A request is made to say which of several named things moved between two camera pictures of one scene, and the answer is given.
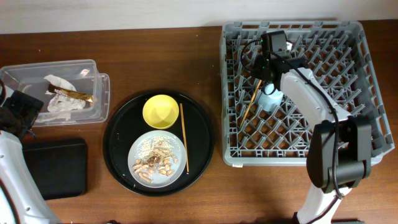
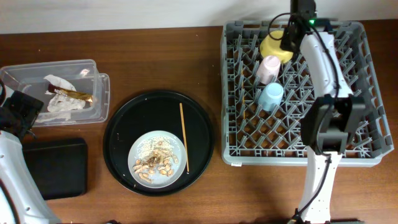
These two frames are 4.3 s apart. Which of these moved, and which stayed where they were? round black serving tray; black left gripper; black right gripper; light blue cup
Moved: black right gripper
Stayed: light blue cup; round black serving tray; black left gripper
